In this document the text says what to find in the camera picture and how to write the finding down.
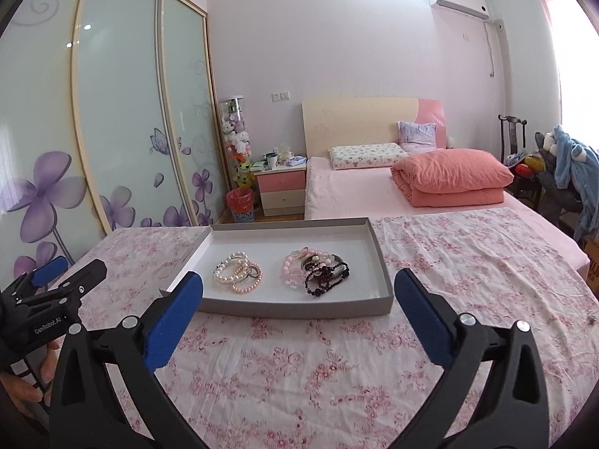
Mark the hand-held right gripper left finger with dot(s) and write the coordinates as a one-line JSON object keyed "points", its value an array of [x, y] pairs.
{"points": [[173, 318]]}

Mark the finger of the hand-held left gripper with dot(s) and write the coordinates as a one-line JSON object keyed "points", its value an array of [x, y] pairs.
{"points": [[47, 270], [82, 285]]}

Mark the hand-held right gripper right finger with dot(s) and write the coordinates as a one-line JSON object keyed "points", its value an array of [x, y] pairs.
{"points": [[423, 318]]}

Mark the grey shallow tray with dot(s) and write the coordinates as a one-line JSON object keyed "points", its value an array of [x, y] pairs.
{"points": [[281, 304]]}

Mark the person's left hand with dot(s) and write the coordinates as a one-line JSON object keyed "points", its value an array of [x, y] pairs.
{"points": [[28, 395]]}

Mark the red lined trash bin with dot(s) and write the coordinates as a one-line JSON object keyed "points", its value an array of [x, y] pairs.
{"points": [[241, 203]]}

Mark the pink floral tablecloth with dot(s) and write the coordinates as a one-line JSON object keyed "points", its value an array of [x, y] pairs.
{"points": [[304, 383]]}

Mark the folded pink duvet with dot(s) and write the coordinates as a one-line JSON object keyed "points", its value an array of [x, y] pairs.
{"points": [[449, 177]]}

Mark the pink bed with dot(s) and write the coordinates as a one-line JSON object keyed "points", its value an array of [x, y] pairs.
{"points": [[351, 191]]}

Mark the pink and cream nightstand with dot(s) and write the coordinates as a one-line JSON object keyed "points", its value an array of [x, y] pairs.
{"points": [[281, 191]]}

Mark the floral print pillow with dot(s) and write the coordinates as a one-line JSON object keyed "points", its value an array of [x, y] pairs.
{"points": [[367, 155]]}

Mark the black office chair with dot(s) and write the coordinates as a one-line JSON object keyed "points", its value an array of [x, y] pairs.
{"points": [[552, 196]]}

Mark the floral sliding door wardrobe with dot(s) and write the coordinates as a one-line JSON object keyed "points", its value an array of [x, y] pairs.
{"points": [[117, 103]]}

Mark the lilac pillow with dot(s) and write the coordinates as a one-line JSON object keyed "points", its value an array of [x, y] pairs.
{"points": [[416, 136]]}

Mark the pile of colourful toys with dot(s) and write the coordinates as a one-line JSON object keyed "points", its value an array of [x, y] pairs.
{"points": [[526, 164]]}

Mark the plush toy display tube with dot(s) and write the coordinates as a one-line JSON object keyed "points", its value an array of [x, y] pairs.
{"points": [[236, 135]]}

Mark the blue cloth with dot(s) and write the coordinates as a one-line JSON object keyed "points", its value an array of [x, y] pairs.
{"points": [[295, 162]]}

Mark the dark wooden chair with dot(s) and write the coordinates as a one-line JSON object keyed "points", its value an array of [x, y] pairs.
{"points": [[511, 138]]}

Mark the cream and pink headboard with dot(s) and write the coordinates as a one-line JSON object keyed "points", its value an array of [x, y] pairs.
{"points": [[351, 121]]}

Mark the blue plush garment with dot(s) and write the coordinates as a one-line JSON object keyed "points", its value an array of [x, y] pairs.
{"points": [[573, 163]]}

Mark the air conditioner pipe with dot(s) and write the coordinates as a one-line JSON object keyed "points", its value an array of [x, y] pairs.
{"points": [[492, 49]]}

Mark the pink curtain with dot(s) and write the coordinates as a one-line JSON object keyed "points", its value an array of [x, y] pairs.
{"points": [[568, 0]]}

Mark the white wall socket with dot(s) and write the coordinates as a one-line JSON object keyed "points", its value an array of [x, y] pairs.
{"points": [[281, 96]]}

